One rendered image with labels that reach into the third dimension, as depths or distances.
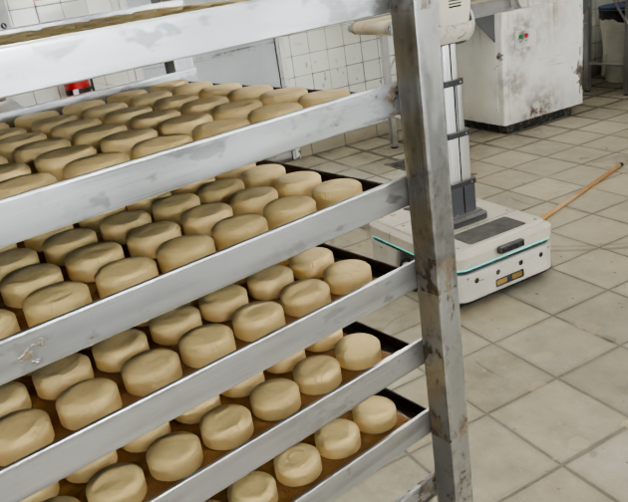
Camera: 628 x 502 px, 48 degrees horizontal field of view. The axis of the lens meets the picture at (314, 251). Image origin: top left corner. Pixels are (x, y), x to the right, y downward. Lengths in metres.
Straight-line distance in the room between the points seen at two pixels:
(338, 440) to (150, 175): 0.39
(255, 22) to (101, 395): 0.32
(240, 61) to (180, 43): 4.64
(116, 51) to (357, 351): 0.41
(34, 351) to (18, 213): 0.10
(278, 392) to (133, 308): 0.22
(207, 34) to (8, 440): 0.34
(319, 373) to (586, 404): 1.68
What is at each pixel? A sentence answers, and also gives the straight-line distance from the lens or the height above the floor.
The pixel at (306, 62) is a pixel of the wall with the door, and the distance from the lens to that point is 5.36.
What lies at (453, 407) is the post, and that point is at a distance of 0.78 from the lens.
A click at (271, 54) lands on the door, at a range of 5.26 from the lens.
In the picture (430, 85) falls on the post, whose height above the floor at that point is 1.24.
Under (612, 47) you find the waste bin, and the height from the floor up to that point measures 0.31.
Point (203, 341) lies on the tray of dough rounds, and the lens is 0.64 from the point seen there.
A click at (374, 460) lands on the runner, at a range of 0.77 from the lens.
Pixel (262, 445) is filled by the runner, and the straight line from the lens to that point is 0.65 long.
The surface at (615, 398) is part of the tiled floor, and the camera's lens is 2.38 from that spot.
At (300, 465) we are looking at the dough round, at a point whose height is 0.88.
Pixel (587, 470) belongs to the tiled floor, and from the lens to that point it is 2.11.
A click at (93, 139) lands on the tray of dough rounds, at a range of 0.67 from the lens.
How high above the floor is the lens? 1.36
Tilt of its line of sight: 22 degrees down
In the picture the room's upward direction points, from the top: 9 degrees counter-clockwise
